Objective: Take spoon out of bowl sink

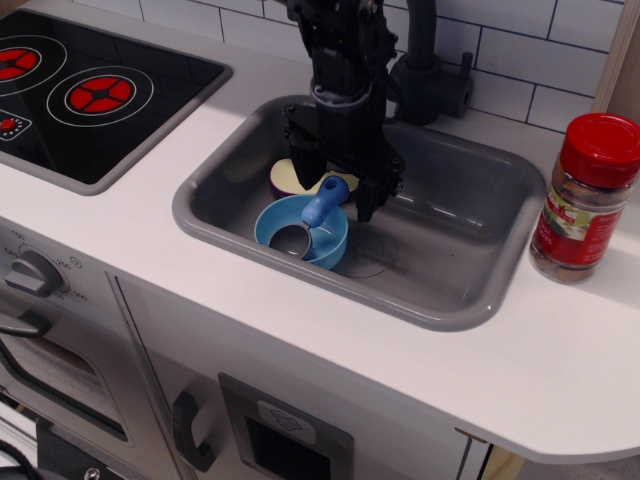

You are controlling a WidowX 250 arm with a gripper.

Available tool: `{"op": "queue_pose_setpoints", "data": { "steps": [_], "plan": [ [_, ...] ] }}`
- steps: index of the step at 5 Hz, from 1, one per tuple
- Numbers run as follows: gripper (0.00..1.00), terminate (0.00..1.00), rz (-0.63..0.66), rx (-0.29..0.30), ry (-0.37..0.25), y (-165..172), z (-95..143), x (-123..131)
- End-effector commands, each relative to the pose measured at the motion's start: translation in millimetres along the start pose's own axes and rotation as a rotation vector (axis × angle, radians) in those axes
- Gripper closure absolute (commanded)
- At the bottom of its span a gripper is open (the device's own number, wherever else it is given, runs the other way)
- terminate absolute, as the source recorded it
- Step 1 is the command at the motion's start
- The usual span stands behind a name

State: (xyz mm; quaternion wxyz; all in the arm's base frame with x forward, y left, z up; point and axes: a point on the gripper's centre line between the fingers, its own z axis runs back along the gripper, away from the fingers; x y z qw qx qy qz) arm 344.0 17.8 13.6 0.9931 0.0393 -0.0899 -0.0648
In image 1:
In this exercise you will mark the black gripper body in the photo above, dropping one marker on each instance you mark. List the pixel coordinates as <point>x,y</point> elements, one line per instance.
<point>351,138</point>

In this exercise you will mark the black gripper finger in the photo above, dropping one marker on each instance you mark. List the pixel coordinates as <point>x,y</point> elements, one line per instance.
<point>309,164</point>
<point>371,193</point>

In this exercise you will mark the blue handled measuring spoon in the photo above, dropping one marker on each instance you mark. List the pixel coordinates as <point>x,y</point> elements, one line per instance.
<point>334,191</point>

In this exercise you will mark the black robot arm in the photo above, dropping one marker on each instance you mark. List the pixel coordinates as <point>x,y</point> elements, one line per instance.
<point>350,47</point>

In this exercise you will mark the light blue bowl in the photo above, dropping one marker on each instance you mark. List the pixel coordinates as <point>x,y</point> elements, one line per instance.
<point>322,246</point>

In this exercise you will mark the grey sink basin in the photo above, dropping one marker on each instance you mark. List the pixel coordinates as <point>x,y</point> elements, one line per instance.
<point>440,254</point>

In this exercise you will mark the toy eggplant slice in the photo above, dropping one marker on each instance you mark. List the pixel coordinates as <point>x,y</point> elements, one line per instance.
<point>284,180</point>

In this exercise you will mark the dark grey faucet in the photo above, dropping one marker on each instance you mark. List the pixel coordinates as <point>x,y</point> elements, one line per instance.
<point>425,90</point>

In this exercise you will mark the red lid spice jar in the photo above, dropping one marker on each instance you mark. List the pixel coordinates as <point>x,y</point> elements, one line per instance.
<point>592,180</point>

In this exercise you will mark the black toy stovetop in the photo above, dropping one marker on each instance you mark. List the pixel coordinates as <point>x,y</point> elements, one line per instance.
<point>81,106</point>

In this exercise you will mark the grey dispenser panel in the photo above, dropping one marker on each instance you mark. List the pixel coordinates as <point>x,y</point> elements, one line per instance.
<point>281,441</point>

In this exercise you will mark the grey oven knob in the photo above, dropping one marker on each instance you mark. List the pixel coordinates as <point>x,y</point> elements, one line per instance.
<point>33,274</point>

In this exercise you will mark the toy oven door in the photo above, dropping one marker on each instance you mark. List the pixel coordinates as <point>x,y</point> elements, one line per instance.
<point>82,377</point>

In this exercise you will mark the wooden side post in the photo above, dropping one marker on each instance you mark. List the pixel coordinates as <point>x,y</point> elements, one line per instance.
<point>618,89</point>

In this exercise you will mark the dark cabinet door handle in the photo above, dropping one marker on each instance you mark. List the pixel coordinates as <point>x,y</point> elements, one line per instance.
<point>184,411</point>

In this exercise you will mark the grey oven door handle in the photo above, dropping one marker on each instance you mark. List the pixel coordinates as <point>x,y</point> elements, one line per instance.
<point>27,325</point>

